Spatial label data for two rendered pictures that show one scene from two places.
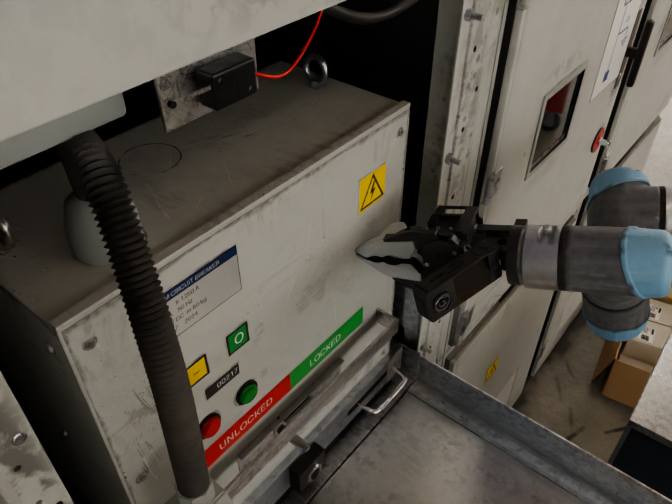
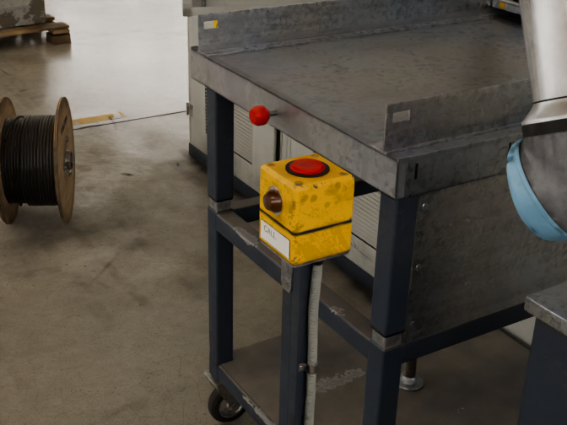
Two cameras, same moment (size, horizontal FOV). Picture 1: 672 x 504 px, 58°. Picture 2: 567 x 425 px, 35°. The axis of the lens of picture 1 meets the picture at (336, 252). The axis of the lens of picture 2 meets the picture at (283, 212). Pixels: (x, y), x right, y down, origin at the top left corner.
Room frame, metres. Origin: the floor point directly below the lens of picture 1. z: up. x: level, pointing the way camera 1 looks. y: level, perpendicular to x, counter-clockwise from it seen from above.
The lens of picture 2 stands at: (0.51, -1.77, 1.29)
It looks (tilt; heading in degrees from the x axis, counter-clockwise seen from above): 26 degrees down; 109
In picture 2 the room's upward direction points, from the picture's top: 2 degrees clockwise
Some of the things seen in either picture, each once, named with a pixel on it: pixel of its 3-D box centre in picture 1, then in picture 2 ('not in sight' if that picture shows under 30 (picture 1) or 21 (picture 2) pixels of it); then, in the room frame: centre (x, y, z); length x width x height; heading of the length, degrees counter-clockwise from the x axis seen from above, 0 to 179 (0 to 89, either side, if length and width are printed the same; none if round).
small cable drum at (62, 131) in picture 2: not in sight; (36, 160); (-1.07, 0.44, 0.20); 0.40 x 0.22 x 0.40; 115
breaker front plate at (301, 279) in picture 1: (289, 351); not in sight; (0.51, 0.06, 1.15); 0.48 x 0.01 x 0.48; 141
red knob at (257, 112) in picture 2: not in sight; (264, 115); (0.04, -0.52, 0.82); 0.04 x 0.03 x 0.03; 51
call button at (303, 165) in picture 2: not in sight; (307, 170); (0.23, -0.89, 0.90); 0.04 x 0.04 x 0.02
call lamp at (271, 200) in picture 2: not in sight; (270, 201); (0.20, -0.92, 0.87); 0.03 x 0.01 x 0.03; 141
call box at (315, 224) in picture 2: not in sight; (305, 208); (0.23, -0.89, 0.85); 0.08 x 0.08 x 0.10; 51
